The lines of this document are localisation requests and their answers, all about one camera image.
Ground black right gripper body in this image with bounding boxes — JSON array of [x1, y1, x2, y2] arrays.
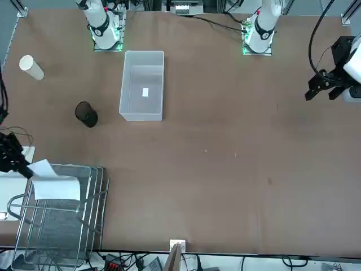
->
[[0, 132, 25, 173]]

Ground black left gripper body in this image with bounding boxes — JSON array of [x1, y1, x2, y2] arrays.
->
[[318, 36, 356, 86]]

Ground white A4 paper sheet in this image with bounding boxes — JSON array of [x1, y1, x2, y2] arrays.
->
[[27, 159, 82, 201]]

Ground silver mesh file organizer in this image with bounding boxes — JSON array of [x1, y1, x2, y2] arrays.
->
[[6, 163, 111, 269]]

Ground black mesh pen cup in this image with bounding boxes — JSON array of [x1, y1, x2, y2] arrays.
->
[[74, 102, 99, 128]]

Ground white paper cup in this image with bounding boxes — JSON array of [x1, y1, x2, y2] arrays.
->
[[19, 55, 45, 82]]

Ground translucent plastic bin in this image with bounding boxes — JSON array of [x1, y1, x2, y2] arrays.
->
[[118, 50, 165, 122]]

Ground white power socket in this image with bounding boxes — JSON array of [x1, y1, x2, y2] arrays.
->
[[169, 239, 187, 252]]

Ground brown wooden boards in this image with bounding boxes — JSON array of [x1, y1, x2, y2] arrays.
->
[[163, 242, 183, 271]]

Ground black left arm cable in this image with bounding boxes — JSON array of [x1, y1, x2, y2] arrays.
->
[[308, 0, 338, 78]]

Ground aluminium corner bracket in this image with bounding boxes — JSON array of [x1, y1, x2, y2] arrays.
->
[[11, 0, 29, 18], [340, 0, 361, 27]]

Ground black cable on table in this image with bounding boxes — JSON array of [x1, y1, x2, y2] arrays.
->
[[193, 15, 246, 32]]

